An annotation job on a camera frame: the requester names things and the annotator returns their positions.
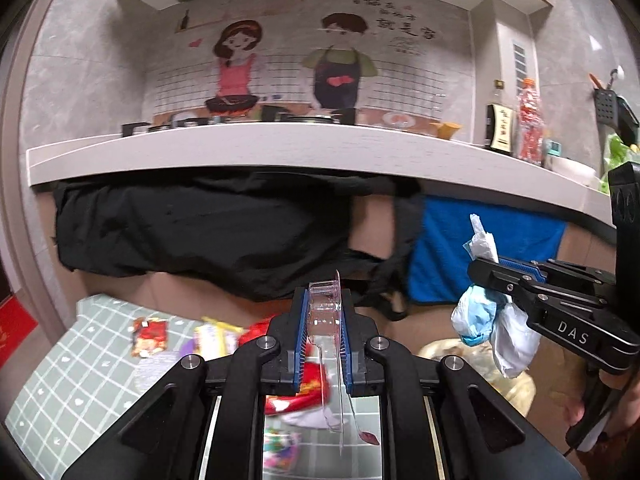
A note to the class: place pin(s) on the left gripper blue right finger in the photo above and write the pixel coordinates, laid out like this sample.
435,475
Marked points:
345,345

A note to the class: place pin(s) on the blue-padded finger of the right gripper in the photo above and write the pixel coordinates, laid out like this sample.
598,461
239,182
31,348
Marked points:
504,275

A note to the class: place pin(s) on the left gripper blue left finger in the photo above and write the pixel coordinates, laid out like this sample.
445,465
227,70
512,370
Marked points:
299,355

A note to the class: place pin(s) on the red crushed can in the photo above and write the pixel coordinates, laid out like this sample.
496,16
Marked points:
313,391

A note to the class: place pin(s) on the white and blue tissue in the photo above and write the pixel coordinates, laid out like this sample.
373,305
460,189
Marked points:
484,315

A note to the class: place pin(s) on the clear plastic packaging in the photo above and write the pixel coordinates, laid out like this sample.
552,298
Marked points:
323,333

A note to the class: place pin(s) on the pink Kleenex tissue pack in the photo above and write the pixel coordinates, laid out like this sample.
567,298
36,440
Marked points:
280,450

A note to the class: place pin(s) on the red snack wrapper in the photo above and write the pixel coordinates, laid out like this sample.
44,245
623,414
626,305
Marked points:
149,337

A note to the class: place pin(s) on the yellow white snack wrapper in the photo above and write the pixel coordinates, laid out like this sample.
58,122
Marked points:
214,339

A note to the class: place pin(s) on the yellowish trash bag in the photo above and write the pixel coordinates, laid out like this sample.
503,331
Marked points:
520,391

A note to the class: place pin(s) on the white kitchen countertop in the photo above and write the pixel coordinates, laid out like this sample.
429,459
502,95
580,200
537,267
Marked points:
458,168

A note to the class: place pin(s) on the person's right hand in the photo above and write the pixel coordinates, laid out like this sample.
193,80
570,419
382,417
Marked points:
610,405

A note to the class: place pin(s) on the blue cloth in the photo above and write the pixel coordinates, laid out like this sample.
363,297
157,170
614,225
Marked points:
453,232

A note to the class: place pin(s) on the white bowl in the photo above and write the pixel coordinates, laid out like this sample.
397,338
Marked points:
575,171

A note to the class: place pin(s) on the black cloth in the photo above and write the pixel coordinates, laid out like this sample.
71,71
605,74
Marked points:
258,233

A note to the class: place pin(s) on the red filled plastic bottle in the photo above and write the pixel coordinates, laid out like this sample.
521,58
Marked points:
530,124

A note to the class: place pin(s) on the bottle with black gold label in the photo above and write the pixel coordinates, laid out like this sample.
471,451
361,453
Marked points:
499,124

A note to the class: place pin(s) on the black utensil holder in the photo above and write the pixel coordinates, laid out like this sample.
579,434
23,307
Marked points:
612,110

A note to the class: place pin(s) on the green grid tablecloth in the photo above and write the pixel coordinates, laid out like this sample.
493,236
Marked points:
89,379

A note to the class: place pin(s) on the red doormat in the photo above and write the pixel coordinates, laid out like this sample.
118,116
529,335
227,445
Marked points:
16,323

